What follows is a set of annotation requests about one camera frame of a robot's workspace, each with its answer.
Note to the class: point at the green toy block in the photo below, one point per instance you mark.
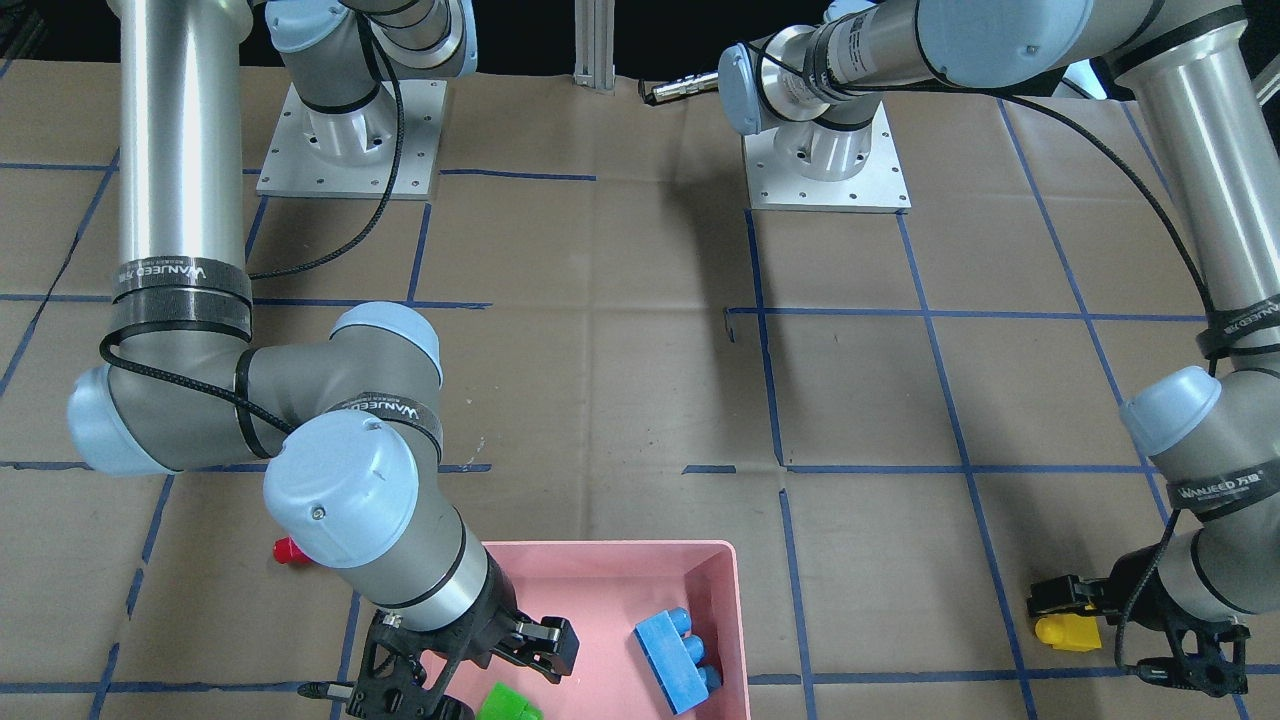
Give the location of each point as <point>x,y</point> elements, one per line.
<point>505,703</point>

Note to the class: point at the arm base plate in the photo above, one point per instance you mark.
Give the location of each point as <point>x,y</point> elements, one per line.
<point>810,167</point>
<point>314,155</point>

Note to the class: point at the red toy block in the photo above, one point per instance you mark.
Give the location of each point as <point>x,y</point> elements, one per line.
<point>286,552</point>

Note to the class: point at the silver cable connector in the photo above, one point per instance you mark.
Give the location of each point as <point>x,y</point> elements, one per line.
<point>664,93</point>

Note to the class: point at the aluminium frame post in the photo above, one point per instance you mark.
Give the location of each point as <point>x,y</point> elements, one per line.
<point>593,66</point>

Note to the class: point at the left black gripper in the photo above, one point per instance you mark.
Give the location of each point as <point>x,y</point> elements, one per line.
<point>1137,581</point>

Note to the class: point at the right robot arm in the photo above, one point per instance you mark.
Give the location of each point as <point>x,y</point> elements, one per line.
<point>348,425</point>

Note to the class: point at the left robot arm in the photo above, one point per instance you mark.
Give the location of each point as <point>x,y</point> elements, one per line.
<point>1087,193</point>

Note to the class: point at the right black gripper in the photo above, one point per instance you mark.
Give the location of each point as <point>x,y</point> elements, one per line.
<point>493,616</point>

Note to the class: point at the blue toy block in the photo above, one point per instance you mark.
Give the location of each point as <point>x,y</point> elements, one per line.
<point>676,657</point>

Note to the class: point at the yellow toy block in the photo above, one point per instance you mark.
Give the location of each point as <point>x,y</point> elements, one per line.
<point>1068,633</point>

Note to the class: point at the pink plastic box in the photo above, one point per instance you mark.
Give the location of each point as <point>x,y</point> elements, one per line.
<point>605,588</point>

